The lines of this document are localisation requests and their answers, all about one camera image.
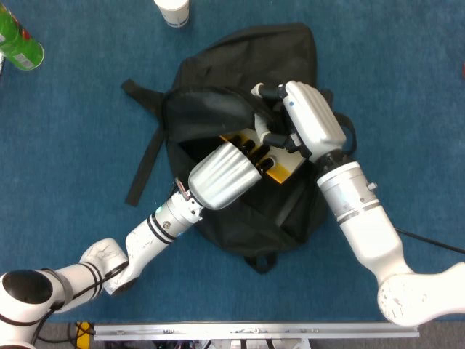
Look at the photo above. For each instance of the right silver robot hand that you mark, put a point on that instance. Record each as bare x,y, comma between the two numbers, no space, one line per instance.
316,116

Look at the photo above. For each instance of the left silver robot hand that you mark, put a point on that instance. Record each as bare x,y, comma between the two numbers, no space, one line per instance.
225,174

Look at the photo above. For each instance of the white yellow book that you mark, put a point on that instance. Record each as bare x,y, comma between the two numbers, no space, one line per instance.
285,169

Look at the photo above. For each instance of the black fabric backpack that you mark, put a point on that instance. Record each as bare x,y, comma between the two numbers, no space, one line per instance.
254,58

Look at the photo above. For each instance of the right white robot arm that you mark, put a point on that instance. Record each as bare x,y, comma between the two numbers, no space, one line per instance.
370,232

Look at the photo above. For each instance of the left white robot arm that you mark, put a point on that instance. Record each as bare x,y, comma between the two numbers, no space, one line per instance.
145,240

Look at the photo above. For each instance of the blue felt table cover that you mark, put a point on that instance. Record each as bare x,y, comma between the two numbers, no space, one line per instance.
72,163

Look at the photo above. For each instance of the white paper cup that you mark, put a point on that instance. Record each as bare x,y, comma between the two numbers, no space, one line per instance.
174,12

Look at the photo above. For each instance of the yellow orange box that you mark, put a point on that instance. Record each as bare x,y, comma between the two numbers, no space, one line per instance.
84,336

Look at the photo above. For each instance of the green cylindrical can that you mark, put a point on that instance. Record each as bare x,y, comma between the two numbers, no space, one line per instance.
18,43

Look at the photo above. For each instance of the aluminium profile rail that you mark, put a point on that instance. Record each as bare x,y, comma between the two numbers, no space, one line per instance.
254,331

